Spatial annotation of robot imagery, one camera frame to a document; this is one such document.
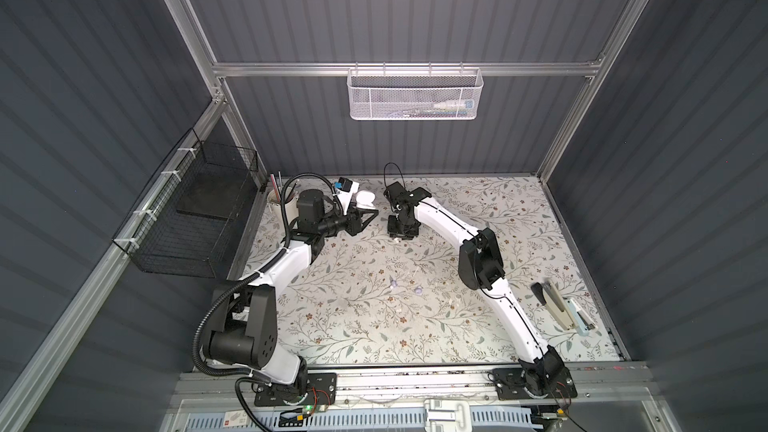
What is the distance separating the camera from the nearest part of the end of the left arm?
751mm

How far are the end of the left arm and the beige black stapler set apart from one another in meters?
0.59

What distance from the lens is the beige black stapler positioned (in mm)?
828
